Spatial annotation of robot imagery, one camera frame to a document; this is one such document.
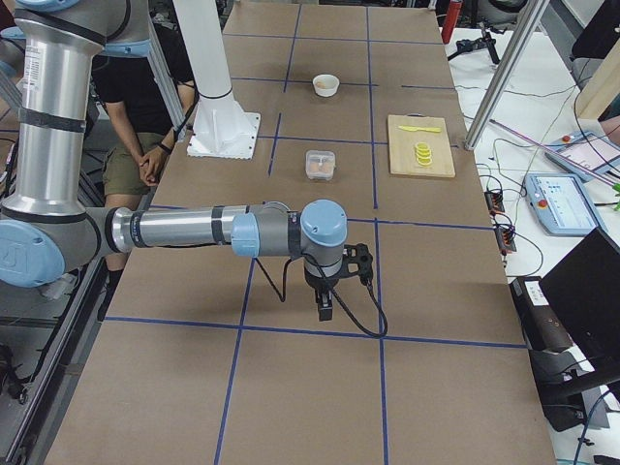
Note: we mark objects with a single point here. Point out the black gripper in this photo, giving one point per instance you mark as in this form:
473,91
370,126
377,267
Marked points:
318,282

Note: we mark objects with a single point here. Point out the clear plastic egg box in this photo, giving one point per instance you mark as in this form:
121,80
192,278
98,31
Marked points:
320,165

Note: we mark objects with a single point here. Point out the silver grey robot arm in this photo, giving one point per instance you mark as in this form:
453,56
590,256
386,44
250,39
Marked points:
46,231

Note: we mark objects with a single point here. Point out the black computer box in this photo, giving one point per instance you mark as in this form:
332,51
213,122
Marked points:
570,318

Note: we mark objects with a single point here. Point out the yellow lemon slices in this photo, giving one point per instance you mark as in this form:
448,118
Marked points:
423,154

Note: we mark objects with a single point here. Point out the wooden cutting board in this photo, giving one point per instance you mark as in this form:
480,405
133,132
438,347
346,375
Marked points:
401,147

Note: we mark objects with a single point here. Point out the yellow plastic knife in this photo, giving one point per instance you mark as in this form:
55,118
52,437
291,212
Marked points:
432,130

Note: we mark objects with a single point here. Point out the white paper bowl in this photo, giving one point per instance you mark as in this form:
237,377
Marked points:
326,85

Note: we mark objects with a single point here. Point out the blue teach pendant near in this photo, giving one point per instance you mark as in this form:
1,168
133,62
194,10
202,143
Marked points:
561,204

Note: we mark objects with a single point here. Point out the blue teach pendant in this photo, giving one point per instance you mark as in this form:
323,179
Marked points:
561,204
598,154

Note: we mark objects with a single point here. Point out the seated person in black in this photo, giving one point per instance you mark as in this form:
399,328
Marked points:
139,117

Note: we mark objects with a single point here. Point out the black tripod tool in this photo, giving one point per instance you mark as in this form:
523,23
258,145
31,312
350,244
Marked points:
486,41

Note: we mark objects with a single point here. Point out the blue teach pendant far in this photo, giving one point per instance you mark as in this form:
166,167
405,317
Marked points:
598,154

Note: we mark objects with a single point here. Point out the red cylinder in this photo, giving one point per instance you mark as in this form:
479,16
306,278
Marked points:
451,18

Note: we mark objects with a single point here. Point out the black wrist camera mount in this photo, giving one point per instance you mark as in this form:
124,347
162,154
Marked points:
357,261

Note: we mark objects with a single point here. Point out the white camera stand pillar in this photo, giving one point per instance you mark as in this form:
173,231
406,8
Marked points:
221,128

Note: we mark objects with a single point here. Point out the aluminium frame post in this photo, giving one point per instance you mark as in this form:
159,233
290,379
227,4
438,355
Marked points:
520,37

